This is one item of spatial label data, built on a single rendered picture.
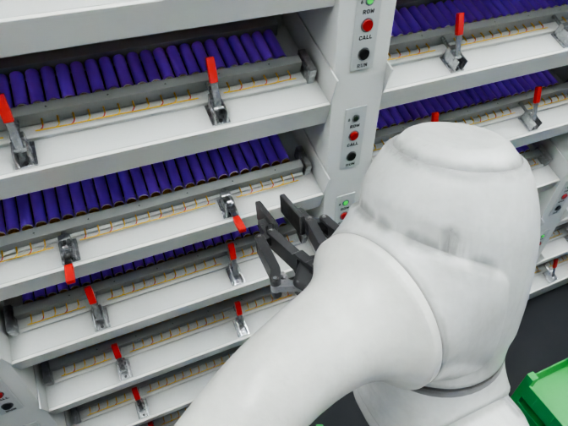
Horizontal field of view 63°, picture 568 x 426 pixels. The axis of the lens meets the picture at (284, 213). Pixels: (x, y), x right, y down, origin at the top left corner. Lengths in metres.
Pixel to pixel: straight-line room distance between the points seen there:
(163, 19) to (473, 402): 0.52
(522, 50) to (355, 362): 0.84
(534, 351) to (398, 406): 1.54
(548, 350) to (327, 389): 1.69
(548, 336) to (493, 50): 1.22
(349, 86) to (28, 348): 0.72
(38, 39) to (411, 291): 0.50
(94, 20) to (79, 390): 0.76
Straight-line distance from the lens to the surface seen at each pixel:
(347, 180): 0.87
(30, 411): 1.11
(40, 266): 0.82
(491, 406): 0.38
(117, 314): 0.95
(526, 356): 1.86
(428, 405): 0.35
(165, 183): 0.83
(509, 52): 1.00
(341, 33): 0.71
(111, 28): 0.62
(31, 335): 0.98
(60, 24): 0.61
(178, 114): 0.71
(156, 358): 1.10
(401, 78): 0.84
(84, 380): 1.12
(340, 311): 0.25
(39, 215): 0.84
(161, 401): 1.26
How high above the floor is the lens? 1.44
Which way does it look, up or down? 43 degrees down
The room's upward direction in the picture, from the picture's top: straight up
